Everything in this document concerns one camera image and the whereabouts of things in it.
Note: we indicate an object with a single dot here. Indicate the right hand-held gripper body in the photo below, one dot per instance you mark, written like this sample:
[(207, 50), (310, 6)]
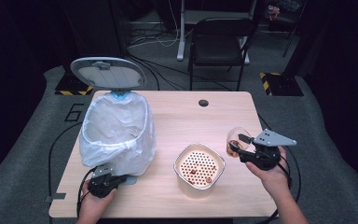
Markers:
[(262, 155)]

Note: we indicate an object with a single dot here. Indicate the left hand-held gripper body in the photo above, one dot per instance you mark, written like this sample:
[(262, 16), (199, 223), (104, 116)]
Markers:
[(102, 185)]

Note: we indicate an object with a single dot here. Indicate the clear plastic cup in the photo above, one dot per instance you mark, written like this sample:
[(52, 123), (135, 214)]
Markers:
[(234, 134)]

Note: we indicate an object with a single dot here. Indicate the white plastic bin bag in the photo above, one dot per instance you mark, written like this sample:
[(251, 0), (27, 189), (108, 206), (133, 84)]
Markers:
[(118, 124)]

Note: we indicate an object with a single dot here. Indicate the beige container with perforated strainer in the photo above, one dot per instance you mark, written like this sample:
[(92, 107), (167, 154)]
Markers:
[(195, 189)]

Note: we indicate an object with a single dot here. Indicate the blue-grey lidded trash bin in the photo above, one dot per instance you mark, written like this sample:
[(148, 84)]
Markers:
[(107, 73)]

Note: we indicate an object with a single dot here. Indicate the person's left hand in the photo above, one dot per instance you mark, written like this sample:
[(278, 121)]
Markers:
[(94, 205)]

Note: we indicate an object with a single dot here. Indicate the person's right hand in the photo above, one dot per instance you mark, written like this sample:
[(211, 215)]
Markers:
[(275, 180)]

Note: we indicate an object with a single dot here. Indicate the reddish food scrap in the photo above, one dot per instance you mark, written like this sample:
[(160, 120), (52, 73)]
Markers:
[(193, 171), (209, 179)]

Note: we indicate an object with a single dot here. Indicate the grey tape strip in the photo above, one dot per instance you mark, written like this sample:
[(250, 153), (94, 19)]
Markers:
[(56, 196)]

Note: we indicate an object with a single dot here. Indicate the black folding chair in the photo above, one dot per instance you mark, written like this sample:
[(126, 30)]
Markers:
[(219, 46)]

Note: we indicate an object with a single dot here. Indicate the black tripod stand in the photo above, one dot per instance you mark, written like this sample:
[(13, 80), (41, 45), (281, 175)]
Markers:
[(293, 31)]

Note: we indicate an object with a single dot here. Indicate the black base plate yellow stripes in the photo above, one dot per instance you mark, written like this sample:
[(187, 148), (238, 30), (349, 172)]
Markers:
[(74, 85), (282, 84)]

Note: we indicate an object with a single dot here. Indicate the white metal desk frame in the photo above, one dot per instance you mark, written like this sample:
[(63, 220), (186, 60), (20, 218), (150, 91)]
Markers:
[(180, 34)]

